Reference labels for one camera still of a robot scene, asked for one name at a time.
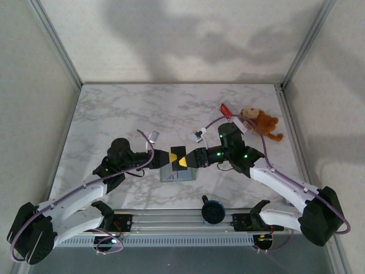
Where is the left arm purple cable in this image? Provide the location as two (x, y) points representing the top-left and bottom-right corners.
(10, 130), (156, 263)

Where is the grey slotted cable duct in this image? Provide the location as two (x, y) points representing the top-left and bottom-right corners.
(56, 235), (254, 248)

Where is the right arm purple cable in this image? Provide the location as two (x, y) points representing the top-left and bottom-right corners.
(202, 114), (351, 254)

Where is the aluminium side rail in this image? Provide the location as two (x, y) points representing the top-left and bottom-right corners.
(275, 84), (320, 200)

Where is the brown monkey plush toy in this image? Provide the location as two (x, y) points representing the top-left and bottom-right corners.
(239, 107), (284, 142)

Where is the aluminium frame leg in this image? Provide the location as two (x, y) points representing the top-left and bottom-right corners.
(325, 236), (352, 274)

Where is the aluminium frame post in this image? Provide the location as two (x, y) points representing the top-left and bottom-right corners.
(281, 0), (337, 91)
(27, 0), (84, 89)

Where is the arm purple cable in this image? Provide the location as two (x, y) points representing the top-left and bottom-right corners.
(202, 114), (351, 254)
(10, 130), (156, 263)

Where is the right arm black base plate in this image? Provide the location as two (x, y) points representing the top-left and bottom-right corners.
(232, 212), (285, 232)

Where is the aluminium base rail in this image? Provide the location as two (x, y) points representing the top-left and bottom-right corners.
(51, 208), (340, 237)

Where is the red and white packet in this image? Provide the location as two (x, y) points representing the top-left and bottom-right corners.
(218, 102), (255, 135)

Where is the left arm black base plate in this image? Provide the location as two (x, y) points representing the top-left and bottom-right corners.
(102, 213), (133, 232)

